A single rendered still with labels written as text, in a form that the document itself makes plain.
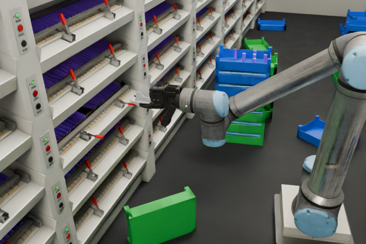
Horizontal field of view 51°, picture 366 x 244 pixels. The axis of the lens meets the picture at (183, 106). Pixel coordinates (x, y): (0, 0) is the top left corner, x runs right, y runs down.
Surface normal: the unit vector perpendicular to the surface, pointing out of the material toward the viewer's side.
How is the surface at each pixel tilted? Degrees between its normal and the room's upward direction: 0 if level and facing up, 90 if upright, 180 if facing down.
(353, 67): 84
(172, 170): 0
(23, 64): 90
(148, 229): 90
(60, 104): 17
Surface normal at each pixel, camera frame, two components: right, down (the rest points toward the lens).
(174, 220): 0.41, 0.43
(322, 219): -0.36, 0.55
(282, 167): -0.02, -0.88
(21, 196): 0.25, -0.80
